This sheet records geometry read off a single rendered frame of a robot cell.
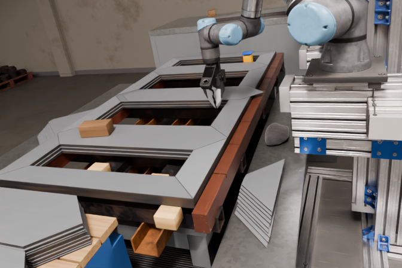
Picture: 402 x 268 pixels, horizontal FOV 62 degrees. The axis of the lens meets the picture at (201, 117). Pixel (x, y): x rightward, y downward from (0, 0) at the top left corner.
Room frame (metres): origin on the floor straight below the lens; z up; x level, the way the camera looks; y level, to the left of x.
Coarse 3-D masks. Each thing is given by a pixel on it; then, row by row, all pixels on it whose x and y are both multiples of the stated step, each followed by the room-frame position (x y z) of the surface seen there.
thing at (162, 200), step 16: (176, 64) 2.25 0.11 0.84; (192, 64) 2.26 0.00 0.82; (160, 80) 1.97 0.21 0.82; (112, 112) 1.50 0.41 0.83; (64, 144) 1.17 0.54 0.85; (224, 144) 0.98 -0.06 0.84; (48, 160) 1.10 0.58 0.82; (208, 176) 0.81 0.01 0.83; (48, 192) 0.89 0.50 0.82; (64, 192) 0.87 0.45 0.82; (80, 192) 0.84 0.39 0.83; (96, 192) 0.82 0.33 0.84; (112, 192) 0.80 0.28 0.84; (192, 208) 0.70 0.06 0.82
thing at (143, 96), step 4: (144, 92) 1.68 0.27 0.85; (148, 92) 1.67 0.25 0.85; (152, 92) 1.66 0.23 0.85; (136, 96) 1.63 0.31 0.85; (140, 96) 1.62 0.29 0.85; (144, 96) 1.61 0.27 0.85; (148, 96) 1.60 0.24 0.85; (132, 100) 1.57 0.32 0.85; (136, 100) 1.56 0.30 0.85; (140, 100) 1.55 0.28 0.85
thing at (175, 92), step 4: (176, 88) 1.66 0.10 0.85; (180, 88) 1.65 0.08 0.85; (184, 88) 1.64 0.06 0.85; (168, 92) 1.62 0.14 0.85; (172, 92) 1.60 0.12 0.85; (176, 92) 1.59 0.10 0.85; (180, 92) 1.58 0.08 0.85; (164, 96) 1.56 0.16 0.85; (168, 96) 1.55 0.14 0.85; (172, 96) 1.54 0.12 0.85; (176, 96) 1.53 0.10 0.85; (160, 100) 1.50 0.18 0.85; (164, 100) 1.50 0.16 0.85; (168, 100) 1.49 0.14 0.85; (172, 100) 1.48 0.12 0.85
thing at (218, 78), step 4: (204, 60) 1.30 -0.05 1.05; (208, 60) 1.29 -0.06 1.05; (212, 60) 1.28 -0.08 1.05; (216, 60) 1.29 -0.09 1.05; (216, 64) 1.32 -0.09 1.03; (220, 68) 1.36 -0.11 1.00; (220, 72) 1.31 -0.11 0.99; (224, 72) 1.35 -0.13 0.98; (216, 76) 1.28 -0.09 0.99; (220, 76) 1.29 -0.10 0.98; (224, 76) 1.35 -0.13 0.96; (216, 80) 1.28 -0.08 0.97; (220, 80) 1.29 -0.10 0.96; (224, 80) 1.33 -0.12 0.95; (216, 84) 1.29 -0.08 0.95; (216, 88) 1.29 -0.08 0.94
